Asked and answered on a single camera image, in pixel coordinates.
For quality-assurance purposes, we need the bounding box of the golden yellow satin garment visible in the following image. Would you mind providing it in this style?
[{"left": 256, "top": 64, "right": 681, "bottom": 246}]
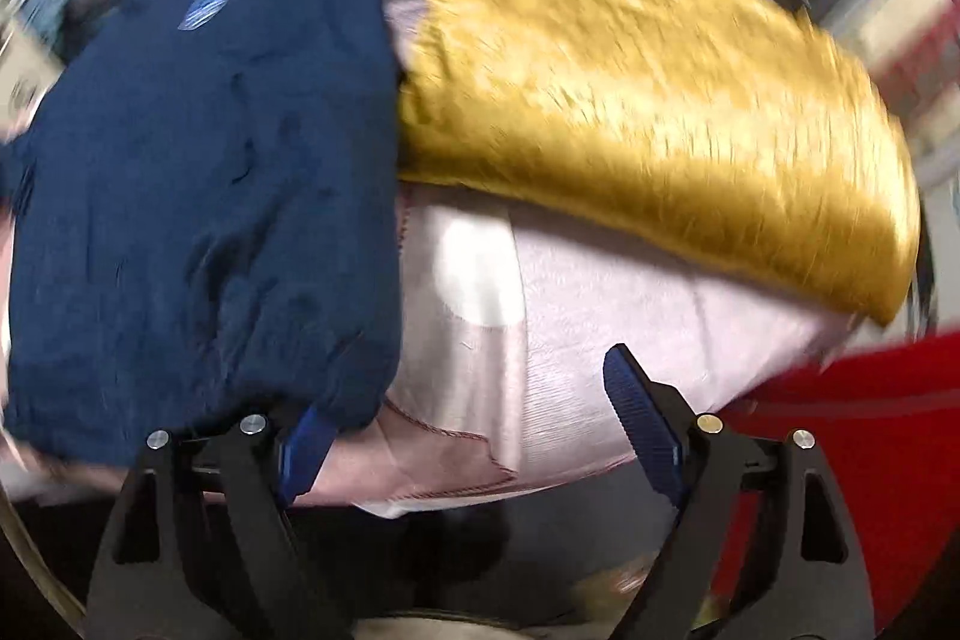
[{"left": 396, "top": 0, "right": 922, "bottom": 327}]

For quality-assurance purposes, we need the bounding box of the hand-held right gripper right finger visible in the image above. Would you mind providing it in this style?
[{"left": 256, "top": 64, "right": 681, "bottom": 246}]
[{"left": 604, "top": 344, "right": 878, "bottom": 640}]

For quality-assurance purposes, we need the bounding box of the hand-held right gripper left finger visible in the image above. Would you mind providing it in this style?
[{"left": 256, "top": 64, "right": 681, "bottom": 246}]
[{"left": 82, "top": 401, "right": 353, "bottom": 640}]

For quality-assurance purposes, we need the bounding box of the pale pink cloth cover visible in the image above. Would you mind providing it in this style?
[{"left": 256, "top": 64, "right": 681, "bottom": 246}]
[{"left": 0, "top": 0, "right": 863, "bottom": 521}]

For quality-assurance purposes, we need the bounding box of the navy blue jacket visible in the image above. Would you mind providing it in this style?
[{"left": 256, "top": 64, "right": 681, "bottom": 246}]
[{"left": 0, "top": 0, "right": 470, "bottom": 468}]

